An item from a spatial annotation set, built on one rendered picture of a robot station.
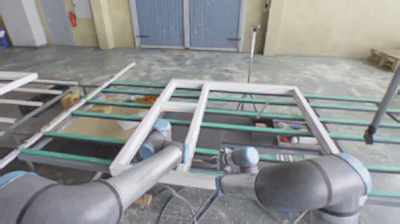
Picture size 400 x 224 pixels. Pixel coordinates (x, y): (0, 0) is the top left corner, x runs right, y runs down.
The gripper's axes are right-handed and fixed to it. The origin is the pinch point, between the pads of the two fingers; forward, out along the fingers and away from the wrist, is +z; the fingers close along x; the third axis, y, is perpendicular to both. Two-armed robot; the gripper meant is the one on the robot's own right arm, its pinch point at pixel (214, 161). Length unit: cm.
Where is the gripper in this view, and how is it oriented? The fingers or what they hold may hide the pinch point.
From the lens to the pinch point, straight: 135.9
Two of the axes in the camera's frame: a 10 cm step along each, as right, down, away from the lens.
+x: -1.3, 8.7, -4.8
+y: -8.4, -3.6, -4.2
